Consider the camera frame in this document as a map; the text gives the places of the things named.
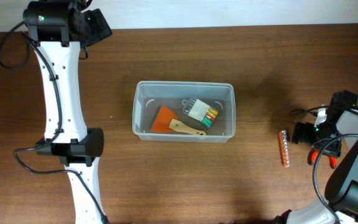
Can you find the red handled pliers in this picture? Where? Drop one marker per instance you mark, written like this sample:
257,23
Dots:
313,156

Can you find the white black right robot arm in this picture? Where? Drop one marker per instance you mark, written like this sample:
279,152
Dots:
333,140

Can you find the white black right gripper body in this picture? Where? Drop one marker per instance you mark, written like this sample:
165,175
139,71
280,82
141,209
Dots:
314,136

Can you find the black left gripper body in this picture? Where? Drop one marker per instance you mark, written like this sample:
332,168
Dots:
99,29

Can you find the clear plastic container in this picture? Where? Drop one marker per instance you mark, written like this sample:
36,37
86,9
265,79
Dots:
150,96

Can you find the orange scraper wooden handle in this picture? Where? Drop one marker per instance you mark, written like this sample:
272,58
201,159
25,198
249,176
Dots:
167,121

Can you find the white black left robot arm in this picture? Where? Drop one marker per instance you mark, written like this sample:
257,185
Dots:
58,32

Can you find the orange socket bit rail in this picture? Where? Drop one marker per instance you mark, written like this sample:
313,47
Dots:
283,144

